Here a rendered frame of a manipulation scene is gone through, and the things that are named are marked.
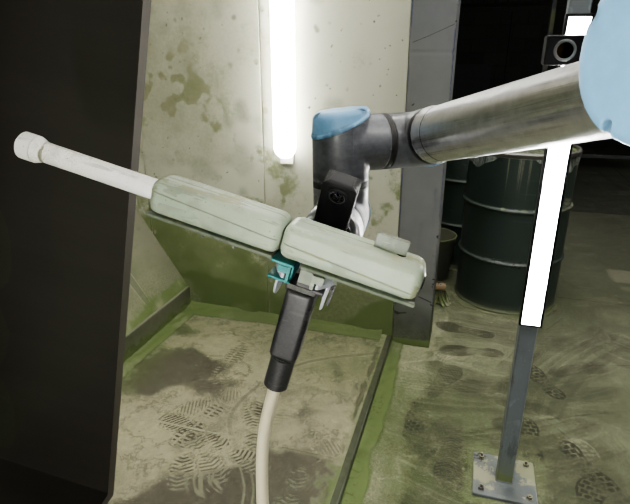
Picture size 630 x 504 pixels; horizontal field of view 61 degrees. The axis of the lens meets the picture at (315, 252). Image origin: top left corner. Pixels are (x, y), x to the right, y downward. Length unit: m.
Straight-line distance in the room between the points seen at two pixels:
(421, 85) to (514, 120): 1.68
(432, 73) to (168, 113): 1.25
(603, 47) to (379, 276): 0.29
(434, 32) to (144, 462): 1.93
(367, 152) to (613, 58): 0.52
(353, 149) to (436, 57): 1.53
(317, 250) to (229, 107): 2.06
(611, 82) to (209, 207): 0.39
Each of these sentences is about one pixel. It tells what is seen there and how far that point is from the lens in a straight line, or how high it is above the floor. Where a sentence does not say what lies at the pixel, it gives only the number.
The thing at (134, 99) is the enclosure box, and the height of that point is 1.28.
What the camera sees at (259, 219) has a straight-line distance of 0.56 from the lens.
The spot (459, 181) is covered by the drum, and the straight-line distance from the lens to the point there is 3.48.
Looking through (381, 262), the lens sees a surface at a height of 1.15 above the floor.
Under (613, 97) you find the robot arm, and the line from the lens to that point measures 0.37.
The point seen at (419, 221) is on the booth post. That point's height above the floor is 0.64.
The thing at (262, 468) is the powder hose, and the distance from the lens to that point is 0.74.
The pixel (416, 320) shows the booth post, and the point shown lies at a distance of 2.62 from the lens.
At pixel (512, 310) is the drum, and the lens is 3.10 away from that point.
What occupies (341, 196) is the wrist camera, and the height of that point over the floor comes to 1.18.
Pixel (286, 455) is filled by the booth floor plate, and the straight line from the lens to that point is 1.97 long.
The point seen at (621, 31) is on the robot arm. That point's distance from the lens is 0.38.
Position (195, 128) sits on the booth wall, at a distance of 2.67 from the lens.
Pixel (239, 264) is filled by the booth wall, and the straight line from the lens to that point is 2.76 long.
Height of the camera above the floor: 1.35
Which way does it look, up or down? 21 degrees down
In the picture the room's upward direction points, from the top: straight up
